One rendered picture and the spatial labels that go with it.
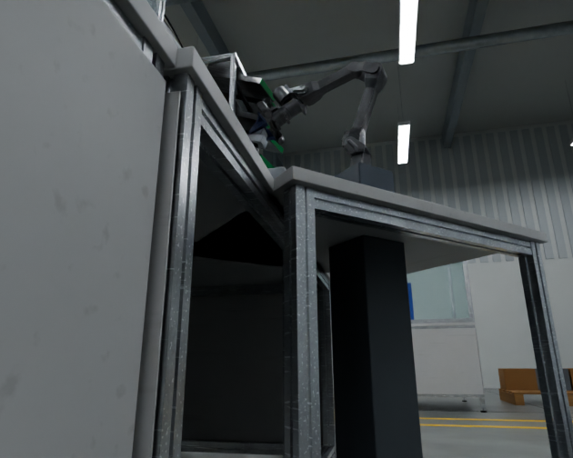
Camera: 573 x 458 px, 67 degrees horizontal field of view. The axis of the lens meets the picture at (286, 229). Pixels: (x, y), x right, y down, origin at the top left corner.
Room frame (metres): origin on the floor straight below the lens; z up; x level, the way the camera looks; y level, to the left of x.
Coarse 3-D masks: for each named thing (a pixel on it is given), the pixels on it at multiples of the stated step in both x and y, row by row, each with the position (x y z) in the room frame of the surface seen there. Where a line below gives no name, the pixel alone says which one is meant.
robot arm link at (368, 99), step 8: (376, 72) 1.19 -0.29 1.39; (384, 72) 1.21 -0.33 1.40; (368, 80) 1.21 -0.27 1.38; (376, 80) 1.20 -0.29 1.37; (384, 80) 1.23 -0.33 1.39; (368, 88) 1.22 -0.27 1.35; (376, 88) 1.22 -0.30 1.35; (368, 96) 1.22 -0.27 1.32; (376, 96) 1.24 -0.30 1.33; (360, 104) 1.23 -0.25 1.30; (368, 104) 1.22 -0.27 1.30; (360, 112) 1.23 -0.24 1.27; (368, 112) 1.23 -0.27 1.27; (360, 120) 1.24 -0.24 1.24; (368, 120) 1.26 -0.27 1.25; (352, 128) 1.24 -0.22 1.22; (360, 128) 1.24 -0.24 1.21; (344, 136) 1.25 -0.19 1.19; (352, 136) 1.23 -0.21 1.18; (360, 136) 1.23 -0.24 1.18; (344, 144) 1.25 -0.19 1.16
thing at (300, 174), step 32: (352, 192) 0.85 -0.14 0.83; (384, 192) 0.89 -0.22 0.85; (224, 224) 1.06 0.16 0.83; (256, 224) 1.06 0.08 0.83; (320, 224) 1.06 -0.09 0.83; (352, 224) 1.06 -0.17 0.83; (480, 224) 1.07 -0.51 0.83; (512, 224) 1.15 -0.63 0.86; (224, 256) 1.40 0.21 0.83; (256, 256) 1.41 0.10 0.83; (320, 256) 1.41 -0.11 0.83; (416, 256) 1.42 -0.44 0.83; (448, 256) 1.42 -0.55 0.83; (480, 256) 1.42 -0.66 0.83
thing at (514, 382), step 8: (504, 368) 6.09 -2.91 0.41; (512, 368) 6.05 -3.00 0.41; (520, 368) 6.01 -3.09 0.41; (528, 368) 5.98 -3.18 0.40; (536, 368) 5.94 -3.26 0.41; (568, 368) 5.80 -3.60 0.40; (504, 376) 5.92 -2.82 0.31; (512, 376) 5.89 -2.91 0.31; (520, 376) 5.87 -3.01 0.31; (528, 376) 5.85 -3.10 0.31; (536, 376) 5.84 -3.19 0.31; (568, 376) 5.74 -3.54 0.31; (504, 384) 5.97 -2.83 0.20; (512, 384) 5.90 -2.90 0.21; (520, 384) 5.88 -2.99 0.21; (528, 384) 5.86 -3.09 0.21; (536, 384) 5.84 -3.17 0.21; (568, 384) 5.74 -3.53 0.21; (504, 392) 5.95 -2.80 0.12; (512, 392) 5.53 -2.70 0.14; (520, 392) 5.50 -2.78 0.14; (528, 392) 5.49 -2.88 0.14; (536, 392) 5.48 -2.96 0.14; (568, 392) 5.50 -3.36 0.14; (504, 400) 6.02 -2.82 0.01; (512, 400) 5.59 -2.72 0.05; (520, 400) 5.46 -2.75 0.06; (568, 400) 5.34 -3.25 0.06
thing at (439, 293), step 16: (416, 272) 4.89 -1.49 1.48; (432, 272) 4.85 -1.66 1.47; (448, 272) 4.80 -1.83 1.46; (416, 288) 4.89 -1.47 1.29; (432, 288) 4.85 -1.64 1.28; (448, 288) 4.81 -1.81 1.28; (464, 288) 4.77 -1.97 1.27; (416, 304) 4.89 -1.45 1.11; (432, 304) 4.85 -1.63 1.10; (448, 304) 4.81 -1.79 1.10; (464, 304) 4.78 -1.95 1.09
